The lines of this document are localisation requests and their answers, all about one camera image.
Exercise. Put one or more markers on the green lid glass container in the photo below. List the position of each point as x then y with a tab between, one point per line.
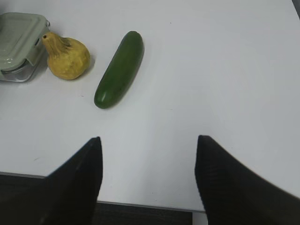
21	47

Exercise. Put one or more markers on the yellow pear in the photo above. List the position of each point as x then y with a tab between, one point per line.
67	58

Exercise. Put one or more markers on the green cucumber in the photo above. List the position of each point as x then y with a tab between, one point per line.
120	72

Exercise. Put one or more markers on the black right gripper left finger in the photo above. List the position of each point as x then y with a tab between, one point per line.
67	196

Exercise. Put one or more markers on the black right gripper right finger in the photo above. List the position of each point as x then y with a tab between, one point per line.
232	194

